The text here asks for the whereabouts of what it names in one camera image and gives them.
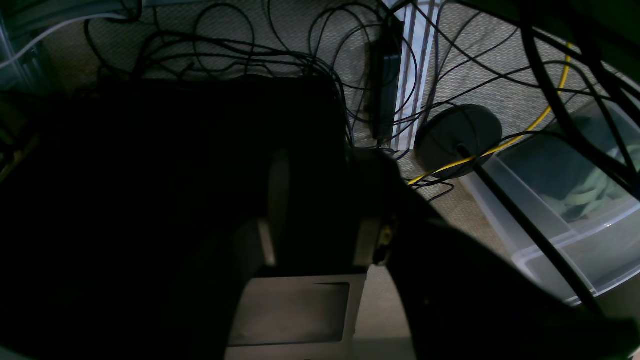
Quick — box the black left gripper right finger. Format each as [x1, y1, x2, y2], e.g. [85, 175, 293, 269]
[346, 148, 639, 360]

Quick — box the aluminium frame rail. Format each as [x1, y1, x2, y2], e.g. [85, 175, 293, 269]
[384, 0, 443, 151]

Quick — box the clear plastic storage bin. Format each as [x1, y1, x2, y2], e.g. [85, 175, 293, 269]
[461, 123, 640, 305]

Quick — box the black power strip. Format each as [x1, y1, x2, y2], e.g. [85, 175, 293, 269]
[367, 18, 403, 145]

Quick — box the grey metal plate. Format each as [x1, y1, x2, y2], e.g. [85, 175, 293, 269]
[224, 273, 367, 360]

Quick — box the yellow cable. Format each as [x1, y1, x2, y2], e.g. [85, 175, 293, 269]
[407, 42, 573, 187]

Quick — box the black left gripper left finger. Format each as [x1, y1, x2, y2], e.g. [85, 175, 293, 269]
[165, 150, 291, 360]

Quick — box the green cloth in bin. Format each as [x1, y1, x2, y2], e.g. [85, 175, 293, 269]
[529, 143, 631, 223]

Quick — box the round black stand base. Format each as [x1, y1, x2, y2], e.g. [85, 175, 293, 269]
[414, 104, 503, 180]

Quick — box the white cable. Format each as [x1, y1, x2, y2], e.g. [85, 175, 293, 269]
[0, 12, 126, 71]

